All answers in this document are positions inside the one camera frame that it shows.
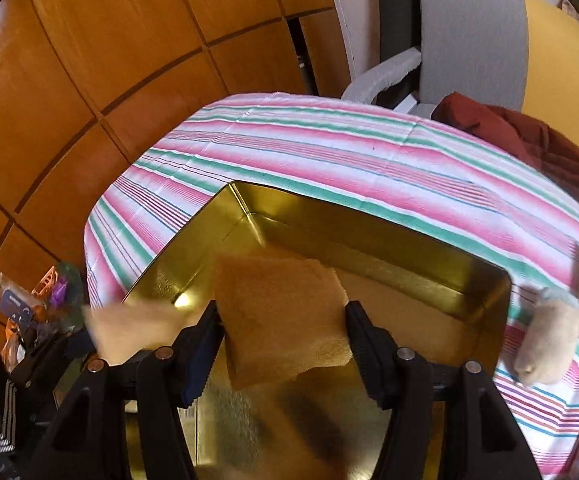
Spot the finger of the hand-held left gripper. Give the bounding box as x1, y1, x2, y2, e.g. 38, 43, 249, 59
10, 332, 95, 403

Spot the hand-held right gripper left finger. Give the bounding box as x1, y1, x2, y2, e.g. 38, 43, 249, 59
34, 300, 228, 480

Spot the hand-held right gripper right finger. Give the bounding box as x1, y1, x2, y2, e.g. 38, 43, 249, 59
344, 301, 545, 480

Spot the purple snack packet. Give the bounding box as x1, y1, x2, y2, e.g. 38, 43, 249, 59
48, 282, 71, 307

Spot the tan foam packet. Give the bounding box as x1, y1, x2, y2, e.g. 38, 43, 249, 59
82, 300, 205, 366
214, 252, 353, 391

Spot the gold metal tin box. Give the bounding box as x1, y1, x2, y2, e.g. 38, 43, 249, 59
122, 180, 513, 480

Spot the blue grey label packet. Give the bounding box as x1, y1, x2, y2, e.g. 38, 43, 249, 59
0, 290, 38, 323

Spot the orange plastic item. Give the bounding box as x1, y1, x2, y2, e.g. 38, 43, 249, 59
32, 267, 58, 297

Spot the beige plush toy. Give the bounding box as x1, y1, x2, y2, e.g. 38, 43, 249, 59
513, 287, 579, 387

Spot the maroon blanket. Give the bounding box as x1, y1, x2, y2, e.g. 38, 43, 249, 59
432, 92, 579, 211

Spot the white wrapped bar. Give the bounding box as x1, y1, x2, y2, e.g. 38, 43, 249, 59
342, 47, 423, 103

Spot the wooden panelled wardrobe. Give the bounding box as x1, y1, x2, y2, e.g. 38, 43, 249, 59
0, 0, 355, 356

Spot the grey yellow blue padded headboard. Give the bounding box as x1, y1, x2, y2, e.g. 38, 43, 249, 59
417, 0, 579, 171

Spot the black post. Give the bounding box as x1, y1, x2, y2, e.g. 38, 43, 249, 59
374, 0, 423, 106

